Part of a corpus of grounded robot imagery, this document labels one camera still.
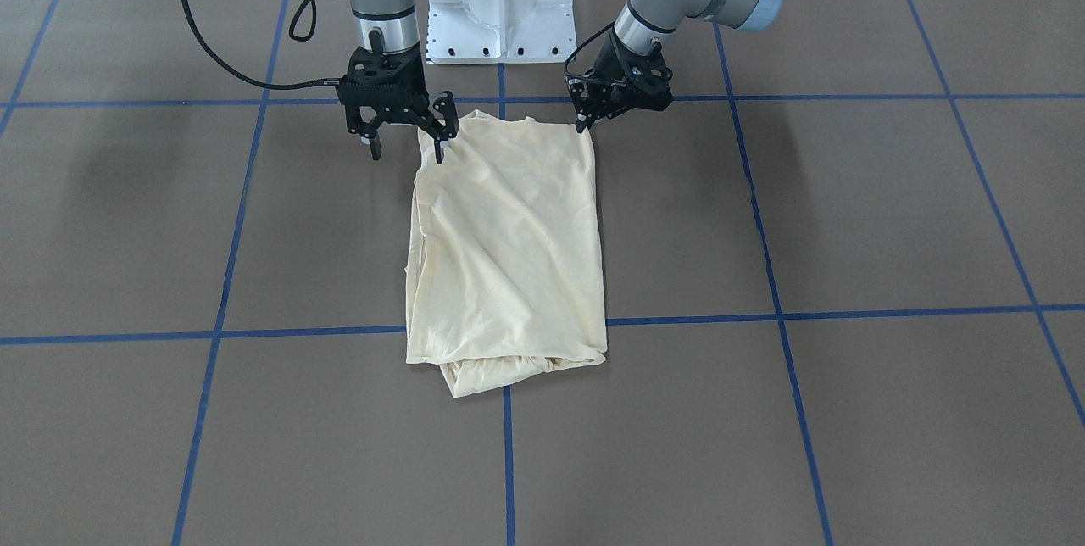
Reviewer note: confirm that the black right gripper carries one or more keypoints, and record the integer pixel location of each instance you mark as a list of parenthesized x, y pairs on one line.
[(441, 115)]

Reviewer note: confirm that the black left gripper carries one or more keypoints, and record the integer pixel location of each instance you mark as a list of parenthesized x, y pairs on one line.
[(637, 74)]

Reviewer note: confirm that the yellow long-sleeve printed shirt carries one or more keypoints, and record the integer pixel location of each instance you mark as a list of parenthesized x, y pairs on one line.
[(504, 276)]

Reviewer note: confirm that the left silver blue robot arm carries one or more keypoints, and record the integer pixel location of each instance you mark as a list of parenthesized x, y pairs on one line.
[(736, 53)]

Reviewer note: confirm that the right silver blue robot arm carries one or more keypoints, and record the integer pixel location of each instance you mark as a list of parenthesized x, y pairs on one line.
[(384, 26)]

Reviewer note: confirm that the brown table mat blue grid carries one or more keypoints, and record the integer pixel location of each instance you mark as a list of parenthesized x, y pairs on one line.
[(844, 299)]

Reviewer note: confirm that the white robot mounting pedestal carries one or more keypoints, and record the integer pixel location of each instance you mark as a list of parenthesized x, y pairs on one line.
[(500, 31)]

